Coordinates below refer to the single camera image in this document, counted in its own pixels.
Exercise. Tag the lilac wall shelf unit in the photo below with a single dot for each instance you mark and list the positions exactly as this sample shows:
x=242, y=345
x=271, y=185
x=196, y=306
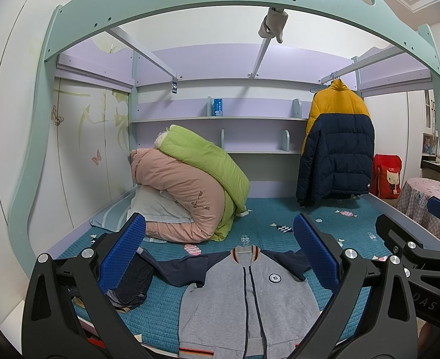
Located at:
x=266, y=100

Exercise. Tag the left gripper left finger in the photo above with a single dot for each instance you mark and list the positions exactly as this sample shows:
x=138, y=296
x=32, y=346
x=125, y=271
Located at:
x=50, y=325

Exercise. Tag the green folded duvet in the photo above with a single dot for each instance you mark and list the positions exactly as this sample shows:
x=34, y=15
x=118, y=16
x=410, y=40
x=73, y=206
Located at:
x=191, y=149

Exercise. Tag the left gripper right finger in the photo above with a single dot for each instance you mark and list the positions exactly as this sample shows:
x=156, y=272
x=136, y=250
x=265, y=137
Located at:
x=371, y=311

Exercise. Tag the dark clothes pile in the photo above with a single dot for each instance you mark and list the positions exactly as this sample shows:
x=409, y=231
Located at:
x=132, y=290

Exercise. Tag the red cartoon bag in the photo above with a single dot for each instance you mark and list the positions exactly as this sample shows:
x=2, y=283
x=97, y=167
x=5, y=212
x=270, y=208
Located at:
x=386, y=176

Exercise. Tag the pink folded duvet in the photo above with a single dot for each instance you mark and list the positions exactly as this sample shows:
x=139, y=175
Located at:
x=197, y=192

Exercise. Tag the pink checkered covered table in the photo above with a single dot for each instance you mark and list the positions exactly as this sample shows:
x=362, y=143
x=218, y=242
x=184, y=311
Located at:
x=413, y=199

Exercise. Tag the yellow navy puffer jacket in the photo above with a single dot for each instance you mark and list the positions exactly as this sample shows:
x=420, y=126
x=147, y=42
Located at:
x=337, y=155

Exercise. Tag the teal quilted bed cover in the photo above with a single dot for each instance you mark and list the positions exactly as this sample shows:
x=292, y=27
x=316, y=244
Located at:
x=351, y=222

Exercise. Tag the grey hanging cloth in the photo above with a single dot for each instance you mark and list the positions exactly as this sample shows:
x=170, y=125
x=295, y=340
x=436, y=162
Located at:
x=273, y=25

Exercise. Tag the grey navy varsity jacket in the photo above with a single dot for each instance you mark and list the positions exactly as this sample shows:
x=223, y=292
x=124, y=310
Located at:
x=245, y=302

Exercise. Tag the light blue pillow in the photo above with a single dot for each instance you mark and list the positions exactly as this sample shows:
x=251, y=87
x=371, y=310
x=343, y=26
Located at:
x=152, y=204

